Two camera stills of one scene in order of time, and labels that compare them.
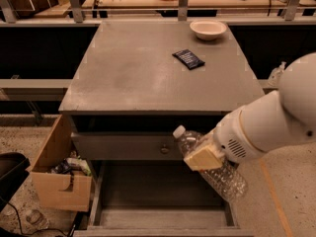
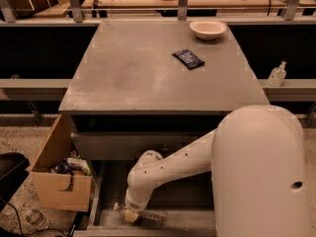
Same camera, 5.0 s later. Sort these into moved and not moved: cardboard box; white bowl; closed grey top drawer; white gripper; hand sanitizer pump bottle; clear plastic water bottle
Moved: clear plastic water bottle; white gripper
Not moved: cardboard box; hand sanitizer pump bottle; closed grey top drawer; white bowl
